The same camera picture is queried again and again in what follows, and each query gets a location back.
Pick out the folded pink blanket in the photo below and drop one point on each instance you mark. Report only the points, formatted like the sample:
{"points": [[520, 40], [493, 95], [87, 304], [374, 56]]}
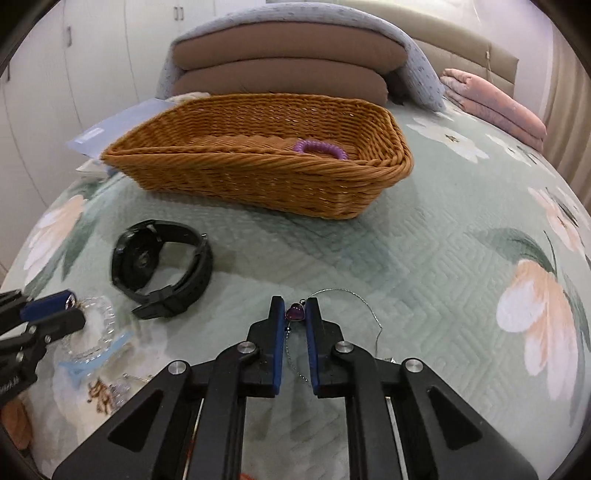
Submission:
{"points": [[482, 99]]}

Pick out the blue grey book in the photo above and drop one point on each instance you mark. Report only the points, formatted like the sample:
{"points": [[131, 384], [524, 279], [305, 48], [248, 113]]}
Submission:
{"points": [[93, 141]]}

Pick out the grey blue patterned blanket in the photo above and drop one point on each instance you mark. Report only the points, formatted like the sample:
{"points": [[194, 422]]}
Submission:
{"points": [[417, 78]]}

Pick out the brown wicker basket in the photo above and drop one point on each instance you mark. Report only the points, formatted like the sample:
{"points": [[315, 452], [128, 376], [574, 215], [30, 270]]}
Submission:
{"points": [[312, 155]]}

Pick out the white wardrobe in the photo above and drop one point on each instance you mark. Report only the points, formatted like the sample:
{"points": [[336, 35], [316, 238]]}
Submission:
{"points": [[83, 61]]}

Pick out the beige upholstered headboard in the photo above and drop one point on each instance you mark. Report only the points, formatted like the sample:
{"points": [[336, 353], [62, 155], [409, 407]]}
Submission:
{"points": [[448, 45]]}

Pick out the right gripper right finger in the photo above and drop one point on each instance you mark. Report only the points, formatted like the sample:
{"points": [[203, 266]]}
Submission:
{"points": [[403, 420]]}

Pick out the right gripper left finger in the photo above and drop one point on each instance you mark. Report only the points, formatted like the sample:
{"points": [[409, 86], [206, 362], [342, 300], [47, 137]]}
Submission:
{"points": [[188, 421]]}

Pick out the floral green bedspread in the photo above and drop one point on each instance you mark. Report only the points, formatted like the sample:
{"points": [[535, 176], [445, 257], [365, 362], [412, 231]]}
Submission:
{"points": [[478, 264]]}

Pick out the folded brown quilt stack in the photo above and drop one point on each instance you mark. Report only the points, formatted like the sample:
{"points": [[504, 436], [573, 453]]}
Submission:
{"points": [[288, 57]]}

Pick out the black wrist watch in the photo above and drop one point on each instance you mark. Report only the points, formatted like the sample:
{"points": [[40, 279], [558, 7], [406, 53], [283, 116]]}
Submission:
{"points": [[164, 267]]}

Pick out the beige pleated curtain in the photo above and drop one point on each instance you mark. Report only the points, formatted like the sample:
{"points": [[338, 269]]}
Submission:
{"points": [[568, 121]]}

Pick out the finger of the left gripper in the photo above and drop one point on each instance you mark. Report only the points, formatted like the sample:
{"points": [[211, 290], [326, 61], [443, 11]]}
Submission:
{"points": [[47, 331], [18, 308]]}

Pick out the person's left hand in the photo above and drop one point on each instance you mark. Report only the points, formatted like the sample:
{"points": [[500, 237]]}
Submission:
{"points": [[16, 422]]}

